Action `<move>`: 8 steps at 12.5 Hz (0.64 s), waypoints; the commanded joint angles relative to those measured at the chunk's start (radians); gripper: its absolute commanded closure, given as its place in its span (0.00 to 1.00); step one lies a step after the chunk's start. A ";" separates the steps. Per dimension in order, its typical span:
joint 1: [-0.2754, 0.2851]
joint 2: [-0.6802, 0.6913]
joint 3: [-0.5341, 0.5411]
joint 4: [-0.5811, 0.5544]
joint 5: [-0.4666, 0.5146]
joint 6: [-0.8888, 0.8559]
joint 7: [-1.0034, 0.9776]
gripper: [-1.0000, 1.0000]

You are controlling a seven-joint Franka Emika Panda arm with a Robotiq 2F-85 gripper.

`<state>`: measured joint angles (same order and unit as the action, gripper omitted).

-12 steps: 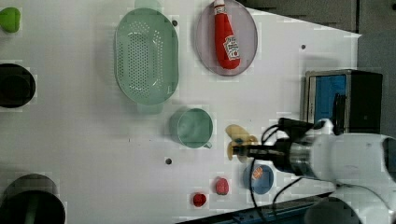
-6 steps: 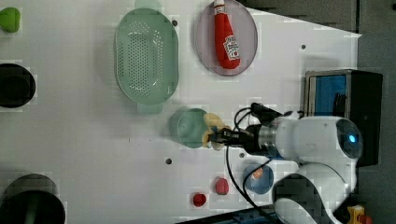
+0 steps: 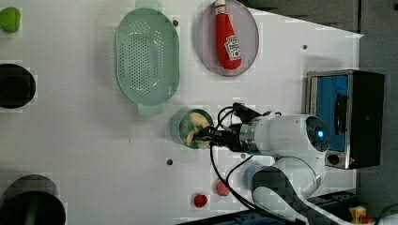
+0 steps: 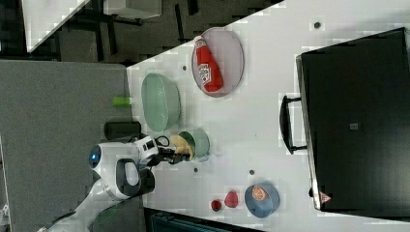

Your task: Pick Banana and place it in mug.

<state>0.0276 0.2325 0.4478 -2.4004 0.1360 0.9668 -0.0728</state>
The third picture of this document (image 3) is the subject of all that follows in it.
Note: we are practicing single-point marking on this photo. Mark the blue cup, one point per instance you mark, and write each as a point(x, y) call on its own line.
point(249, 173)

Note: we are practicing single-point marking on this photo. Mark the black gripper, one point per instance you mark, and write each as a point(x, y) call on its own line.
point(225, 138)

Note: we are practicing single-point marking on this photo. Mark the red plush strawberry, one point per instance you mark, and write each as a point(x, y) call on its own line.
point(222, 189)

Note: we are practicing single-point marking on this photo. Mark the green plush toy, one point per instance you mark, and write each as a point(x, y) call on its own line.
point(10, 19)

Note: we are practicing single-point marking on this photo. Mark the green mug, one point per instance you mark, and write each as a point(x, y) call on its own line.
point(184, 124)

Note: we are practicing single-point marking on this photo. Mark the blue metal frame rail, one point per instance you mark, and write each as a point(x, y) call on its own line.
point(336, 203)

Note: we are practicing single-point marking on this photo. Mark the silver toaster oven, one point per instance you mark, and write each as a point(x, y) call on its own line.
point(350, 102)

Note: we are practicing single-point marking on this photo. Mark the black round bowl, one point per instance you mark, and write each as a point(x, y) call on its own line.
point(17, 86)

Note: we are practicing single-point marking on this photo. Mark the purple oval plate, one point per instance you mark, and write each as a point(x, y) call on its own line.
point(246, 32)

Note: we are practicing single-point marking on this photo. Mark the large black pot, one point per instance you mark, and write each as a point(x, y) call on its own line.
point(32, 200)

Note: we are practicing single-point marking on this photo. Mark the green oval colander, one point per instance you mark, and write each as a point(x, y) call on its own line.
point(147, 57)

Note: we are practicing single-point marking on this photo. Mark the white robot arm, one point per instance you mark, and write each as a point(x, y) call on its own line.
point(298, 143)

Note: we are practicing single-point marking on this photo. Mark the small red tomato toy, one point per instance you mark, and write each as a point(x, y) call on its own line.
point(200, 200)

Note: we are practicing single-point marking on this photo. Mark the yellow plush banana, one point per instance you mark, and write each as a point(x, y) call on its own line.
point(198, 121)

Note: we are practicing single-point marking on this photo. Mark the red plush ketchup bottle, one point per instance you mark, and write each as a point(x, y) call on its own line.
point(227, 46)

